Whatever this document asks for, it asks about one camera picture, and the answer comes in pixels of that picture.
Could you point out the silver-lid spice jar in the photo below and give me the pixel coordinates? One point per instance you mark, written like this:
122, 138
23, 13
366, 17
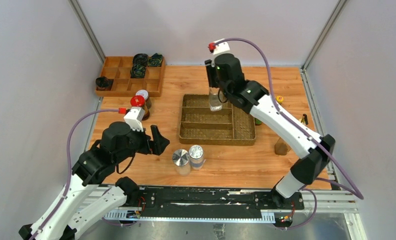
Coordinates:
196, 157
181, 160

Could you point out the white-lid sauce jar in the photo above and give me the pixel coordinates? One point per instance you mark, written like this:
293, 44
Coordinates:
145, 94

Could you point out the left silver-lid spice jar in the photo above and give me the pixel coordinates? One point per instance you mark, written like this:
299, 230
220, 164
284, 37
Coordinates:
181, 160

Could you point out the right yellow-cap sauce bottle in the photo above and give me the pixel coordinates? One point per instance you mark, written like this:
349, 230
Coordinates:
279, 99

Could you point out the woven wicker divided tray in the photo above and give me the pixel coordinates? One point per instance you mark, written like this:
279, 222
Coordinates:
198, 125

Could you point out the brownish glass oil bottle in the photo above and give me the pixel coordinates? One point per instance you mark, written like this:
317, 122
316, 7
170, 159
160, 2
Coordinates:
281, 148

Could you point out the clear oil bottle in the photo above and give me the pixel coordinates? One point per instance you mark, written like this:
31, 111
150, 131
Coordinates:
213, 98

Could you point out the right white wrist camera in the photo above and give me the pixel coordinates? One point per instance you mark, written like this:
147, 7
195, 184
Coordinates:
220, 48

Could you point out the wooden compartment tray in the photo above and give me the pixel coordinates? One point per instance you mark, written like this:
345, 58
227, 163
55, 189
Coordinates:
121, 83

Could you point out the black coiled item outside tray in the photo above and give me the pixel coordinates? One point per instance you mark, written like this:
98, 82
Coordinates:
103, 83

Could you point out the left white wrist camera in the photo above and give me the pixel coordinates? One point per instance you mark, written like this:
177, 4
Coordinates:
134, 118

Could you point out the left yellow-cap sauce bottle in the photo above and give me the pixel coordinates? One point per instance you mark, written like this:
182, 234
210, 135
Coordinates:
257, 122

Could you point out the green coiled item top-right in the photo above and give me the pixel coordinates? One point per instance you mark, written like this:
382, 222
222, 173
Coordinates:
155, 60

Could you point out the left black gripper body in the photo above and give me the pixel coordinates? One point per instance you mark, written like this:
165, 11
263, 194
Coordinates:
139, 142

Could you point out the right silver-lid spice jar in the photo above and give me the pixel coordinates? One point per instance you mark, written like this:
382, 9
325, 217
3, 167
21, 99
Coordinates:
196, 157

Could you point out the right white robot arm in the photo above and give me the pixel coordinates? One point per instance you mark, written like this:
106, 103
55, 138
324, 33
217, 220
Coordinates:
311, 148

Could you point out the dark coiled item middle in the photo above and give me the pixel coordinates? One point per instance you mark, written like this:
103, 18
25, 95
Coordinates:
138, 71

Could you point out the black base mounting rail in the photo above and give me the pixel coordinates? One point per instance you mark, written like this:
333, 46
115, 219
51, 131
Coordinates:
202, 203

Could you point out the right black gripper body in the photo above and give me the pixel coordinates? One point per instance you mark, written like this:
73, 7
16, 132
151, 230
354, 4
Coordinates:
225, 91

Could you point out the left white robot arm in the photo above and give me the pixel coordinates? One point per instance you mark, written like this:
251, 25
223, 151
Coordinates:
63, 220

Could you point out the black coiled item top-middle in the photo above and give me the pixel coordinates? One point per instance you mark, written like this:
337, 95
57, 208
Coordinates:
140, 59

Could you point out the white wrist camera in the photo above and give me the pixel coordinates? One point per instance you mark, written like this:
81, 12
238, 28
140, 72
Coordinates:
134, 118
220, 48

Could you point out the red-lid sauce jar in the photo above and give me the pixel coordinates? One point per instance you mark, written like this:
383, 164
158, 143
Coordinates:
139, 101

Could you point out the yellow-cap sauce bottle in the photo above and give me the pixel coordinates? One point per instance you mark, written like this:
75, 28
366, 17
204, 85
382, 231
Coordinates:
279, 99
257, 122

